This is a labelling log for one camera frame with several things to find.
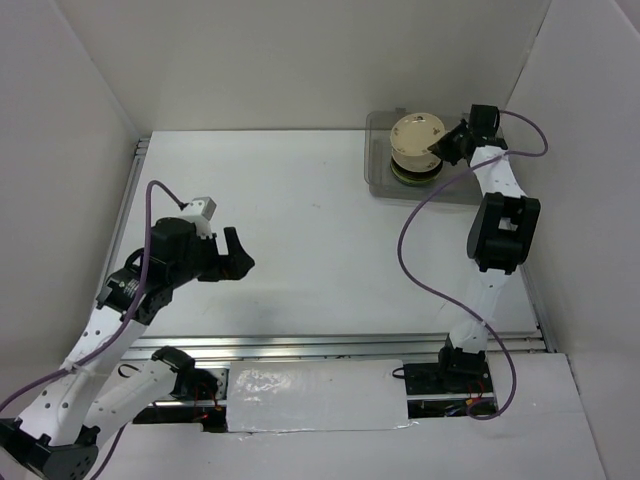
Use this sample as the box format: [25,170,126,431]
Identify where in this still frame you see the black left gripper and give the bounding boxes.
[169,226,255,288]

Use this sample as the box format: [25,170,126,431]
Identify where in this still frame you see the cream plate with brown motifs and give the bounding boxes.
[390,112,447,157]

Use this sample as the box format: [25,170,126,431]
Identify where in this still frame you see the cream plate with black patch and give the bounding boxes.
[392,150,441,174]

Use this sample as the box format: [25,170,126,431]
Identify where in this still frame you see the black glossy plate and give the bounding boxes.
[392,170,440,179]

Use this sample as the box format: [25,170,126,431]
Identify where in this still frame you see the lime green plate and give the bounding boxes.
[397,177,438,188]

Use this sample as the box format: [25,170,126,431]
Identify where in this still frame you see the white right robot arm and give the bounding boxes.
[434,104,541,392]

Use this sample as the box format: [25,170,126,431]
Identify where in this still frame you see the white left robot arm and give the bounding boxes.
[1,217,255,479]

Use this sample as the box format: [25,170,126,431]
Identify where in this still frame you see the clear plastic bin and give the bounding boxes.
[364,108,483,205]

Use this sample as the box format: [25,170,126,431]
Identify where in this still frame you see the white foil-covered panel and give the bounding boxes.
[226,360,409,433]

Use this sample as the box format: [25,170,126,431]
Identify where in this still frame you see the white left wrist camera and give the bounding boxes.
[180,197,217,239]

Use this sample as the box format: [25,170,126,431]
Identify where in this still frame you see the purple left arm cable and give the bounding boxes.
[0,180,189,480]

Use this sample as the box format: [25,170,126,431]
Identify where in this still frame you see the aluminium front rail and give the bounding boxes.
[124,332,551,361]

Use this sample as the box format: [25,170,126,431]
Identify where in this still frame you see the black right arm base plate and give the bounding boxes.
[391,363,493,400]

